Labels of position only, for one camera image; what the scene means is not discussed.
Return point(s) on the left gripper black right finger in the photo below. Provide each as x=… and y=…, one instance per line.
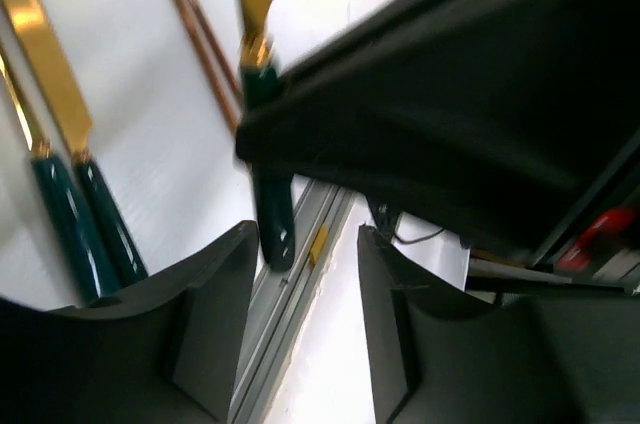
x=551, y=354

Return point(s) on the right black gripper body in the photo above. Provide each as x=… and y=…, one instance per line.
x=512, y=123

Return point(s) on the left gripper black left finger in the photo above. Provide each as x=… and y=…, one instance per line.
x=165, y=350

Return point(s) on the gold knife green handle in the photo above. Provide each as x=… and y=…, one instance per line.
x=58, y=86
x=67, y=208
x=271, y=187

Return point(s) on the copper chopstick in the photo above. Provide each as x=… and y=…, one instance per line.
x=210, y=37
x=228, y=104

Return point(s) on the aluminium table rail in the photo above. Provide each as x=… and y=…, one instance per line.
x=280, y=301

